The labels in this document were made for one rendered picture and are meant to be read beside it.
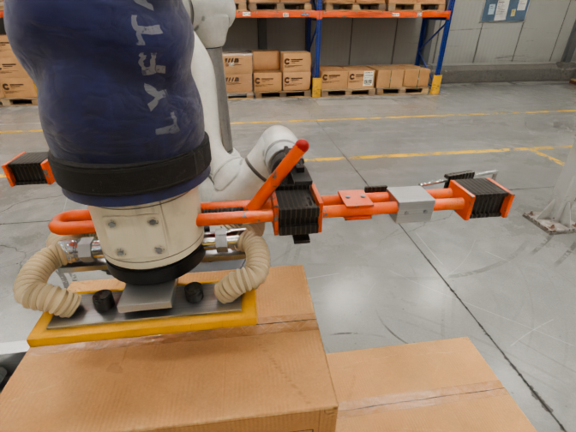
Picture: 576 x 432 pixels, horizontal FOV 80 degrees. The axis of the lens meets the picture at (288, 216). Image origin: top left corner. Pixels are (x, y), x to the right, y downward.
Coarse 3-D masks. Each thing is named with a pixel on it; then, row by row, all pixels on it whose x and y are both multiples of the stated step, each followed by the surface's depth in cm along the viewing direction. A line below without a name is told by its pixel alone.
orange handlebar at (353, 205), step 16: (352, 192) 64; (384, 192) 65; (432, 192) 66; (448, 192) 66; (208, 208) 61; (336, 208) 60; (352, 208) 60; (368, 208) 61; (384, 208) 61; (448, 208) 63; (48, 224) 56; (64, 224) 55; (80, 224) 55; (208, 224) 58; (224, 224) 58
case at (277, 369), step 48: (96, 288) 86; (288, 288) 86; (144, 336) 73; (192, 336) 73; (240, 336) 73; (288, 336) 73; (48, 384) 63; (96, 384) 63; (144, 384) 63; (192, 384) 63; (240, 384) 63; (288, 384) 63
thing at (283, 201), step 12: (276, 192) 64; (288, 192) 64; (300, 192) 64; (312, 192) 63; (276, 204) 57; (288, 204) 60; (300, 204) 60; (312, 204) 60; (276, 216) 58; (288, 216) 57; (300, 216) 57; (312, 216) 58; (276, 228) 59; (288, 228) 58; (300, 228) 58; (312, 228) 59
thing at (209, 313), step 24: (120, 288) 60; (192, 288) 55; (48, 312) 55; (96, 312) 54; (120, 312) 54; (144, 312) 54; (168, 312) 54; (192, 312) 54; (216, 312) 55; (240, 312) 55; (48, 336) 51; (72, 336) 51; (96, 336) 52; (120, 336) 52
